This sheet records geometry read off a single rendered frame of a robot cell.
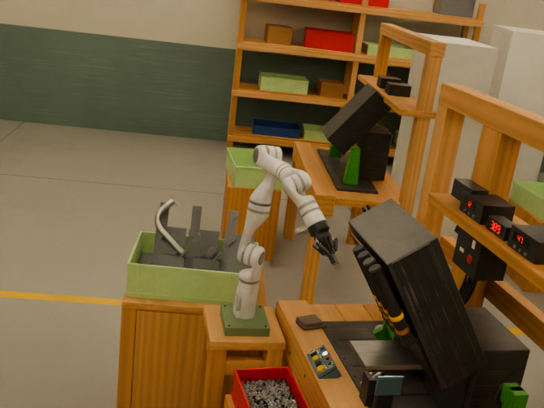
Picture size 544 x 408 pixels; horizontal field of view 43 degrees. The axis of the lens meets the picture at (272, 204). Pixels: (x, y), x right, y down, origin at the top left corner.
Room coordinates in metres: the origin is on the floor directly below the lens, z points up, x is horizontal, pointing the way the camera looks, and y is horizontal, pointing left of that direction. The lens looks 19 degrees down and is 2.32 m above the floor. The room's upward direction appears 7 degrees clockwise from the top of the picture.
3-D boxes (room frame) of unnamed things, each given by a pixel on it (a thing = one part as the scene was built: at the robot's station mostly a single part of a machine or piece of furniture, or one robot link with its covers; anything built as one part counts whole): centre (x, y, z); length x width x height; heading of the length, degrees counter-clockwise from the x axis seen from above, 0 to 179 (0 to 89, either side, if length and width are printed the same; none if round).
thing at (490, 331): (2.16, -0.77, 1.07); 0.30 x 0.18 x 0.34; 15
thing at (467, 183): (2.57, -0.75, 1.59); 0.15 x 0.07 x 0.07; 15
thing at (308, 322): (2.65, -0.22, 0.91); 0.10 x 0.08 x 0.03; 119
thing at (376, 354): (2.12, -0.54, 1.11); 0.39 x 0.16 x 0.03; 105
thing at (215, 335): (2.69, 0.06, 0.83); 0.32 x 0.32 x 0.04; 13
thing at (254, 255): (2.68, 0.05, 1.14); 0.09 x 0.09 x 0.17; 67
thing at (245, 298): (2.69, 0.06, 0.98); 0.09 x 0.09 x 0.17; 18
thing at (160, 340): (3.15, 0.32, 0.39); 0.68 x 0.52 x 0.79; 95
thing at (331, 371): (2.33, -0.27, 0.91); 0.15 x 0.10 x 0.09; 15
